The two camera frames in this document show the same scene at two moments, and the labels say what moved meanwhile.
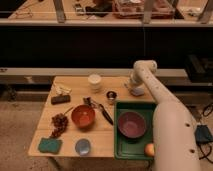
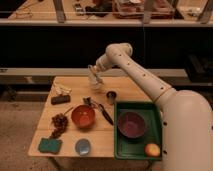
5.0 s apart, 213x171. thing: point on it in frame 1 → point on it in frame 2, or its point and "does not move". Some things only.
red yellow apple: [149, 150] does not move
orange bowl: [83, 116] does not move
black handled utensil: [106, 114] does not move
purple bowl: [131, 124] does not move
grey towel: [139, 90] → [95, 78]
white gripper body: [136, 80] → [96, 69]
